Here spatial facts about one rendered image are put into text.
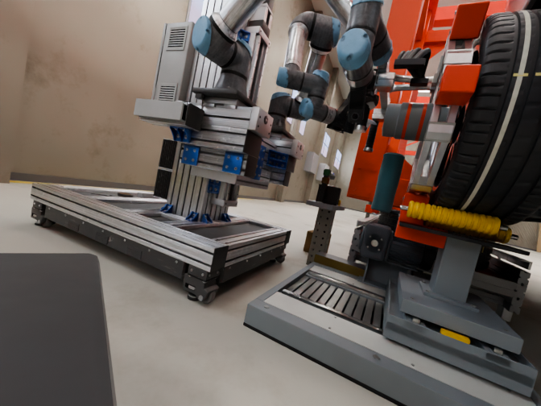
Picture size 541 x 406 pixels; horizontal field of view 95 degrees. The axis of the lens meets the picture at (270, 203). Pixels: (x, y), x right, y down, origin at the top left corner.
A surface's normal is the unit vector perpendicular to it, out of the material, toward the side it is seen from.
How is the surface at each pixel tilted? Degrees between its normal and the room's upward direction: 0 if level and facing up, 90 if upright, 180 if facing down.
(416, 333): 90
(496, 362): 90
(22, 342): 0
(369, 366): 90
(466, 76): 90
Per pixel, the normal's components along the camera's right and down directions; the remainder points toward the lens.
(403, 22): -0.44, -0.03
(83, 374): 0.21, -0.98
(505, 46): -0.36, -0.32
